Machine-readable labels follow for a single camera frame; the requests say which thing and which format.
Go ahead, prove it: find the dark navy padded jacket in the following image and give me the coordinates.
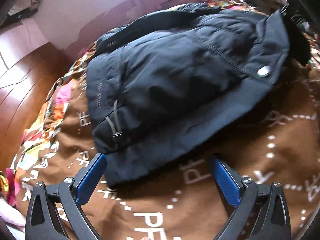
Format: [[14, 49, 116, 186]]
[[86, 3, 310, 186]]

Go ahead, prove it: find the brown patterned blanket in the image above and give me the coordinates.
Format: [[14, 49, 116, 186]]
[[12, 43, 319, 239]]

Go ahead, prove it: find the colourful cartoon bed sheet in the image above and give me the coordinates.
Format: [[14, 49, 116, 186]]
[[0, 0, 320, 205]]

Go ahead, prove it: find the wooden headboard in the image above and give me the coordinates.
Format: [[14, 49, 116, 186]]
[[1, 42, 72, 171]]

